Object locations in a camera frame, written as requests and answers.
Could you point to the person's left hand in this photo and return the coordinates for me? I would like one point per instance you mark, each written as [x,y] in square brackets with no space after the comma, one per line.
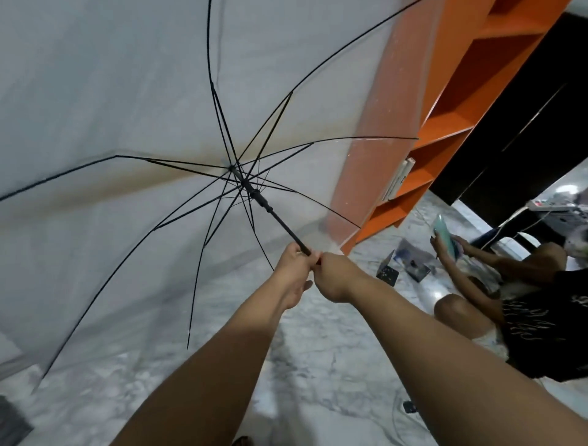
[294,275]

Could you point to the person's left forearm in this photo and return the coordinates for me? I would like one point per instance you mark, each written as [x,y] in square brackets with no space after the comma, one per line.
[216,377]

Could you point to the blue grey picture book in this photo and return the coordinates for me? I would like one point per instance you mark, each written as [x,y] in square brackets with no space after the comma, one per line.
[415,262]

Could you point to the person's right forearm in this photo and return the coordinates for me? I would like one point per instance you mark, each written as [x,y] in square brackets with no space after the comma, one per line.
[459,367]

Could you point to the orange wooden bookshelf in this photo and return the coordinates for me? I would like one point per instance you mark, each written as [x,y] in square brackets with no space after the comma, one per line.
[482,69]

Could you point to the black small box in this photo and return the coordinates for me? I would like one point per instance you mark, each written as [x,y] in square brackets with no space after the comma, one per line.
[388,273]

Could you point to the black cabinet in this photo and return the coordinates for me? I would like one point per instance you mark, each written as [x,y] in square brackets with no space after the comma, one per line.
[528,138]

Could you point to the white book black lettering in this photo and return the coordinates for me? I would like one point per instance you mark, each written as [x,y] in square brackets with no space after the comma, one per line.
[408,169]

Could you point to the person's black sandal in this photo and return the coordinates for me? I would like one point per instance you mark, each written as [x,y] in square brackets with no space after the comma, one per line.
[242,442]

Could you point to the teal booklet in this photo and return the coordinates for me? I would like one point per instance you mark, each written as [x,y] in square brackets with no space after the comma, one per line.
[446,236]

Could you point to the person's right hand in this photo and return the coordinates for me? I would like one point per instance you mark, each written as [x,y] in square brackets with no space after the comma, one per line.
[337,278]

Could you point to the small black adapter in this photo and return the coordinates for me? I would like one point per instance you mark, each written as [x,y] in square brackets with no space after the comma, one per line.
[410,407]

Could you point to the white power strip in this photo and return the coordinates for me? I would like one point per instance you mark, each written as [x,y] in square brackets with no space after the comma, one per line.
[549,205]

